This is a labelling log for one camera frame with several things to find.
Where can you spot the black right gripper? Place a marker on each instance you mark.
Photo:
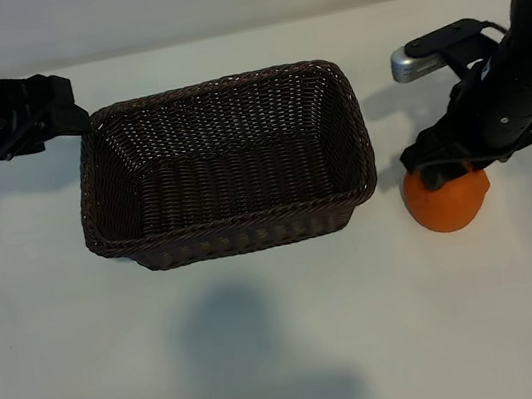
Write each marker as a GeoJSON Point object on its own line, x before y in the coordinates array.
{"type": "Point", "coordinates": [508, 100]}

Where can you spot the orange fruit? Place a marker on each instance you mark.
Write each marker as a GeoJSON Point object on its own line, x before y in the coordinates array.
{"type": "Point", "coordinates": [449, 206]}

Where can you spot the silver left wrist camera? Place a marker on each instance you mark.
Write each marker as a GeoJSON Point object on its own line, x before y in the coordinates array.
{"type": "Point", "coordinates": [414, 65]}

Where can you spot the dark brown wicker basket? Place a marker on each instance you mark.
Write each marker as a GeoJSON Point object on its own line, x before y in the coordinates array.
{"type": "Point", "coordinates": [223, 186]}

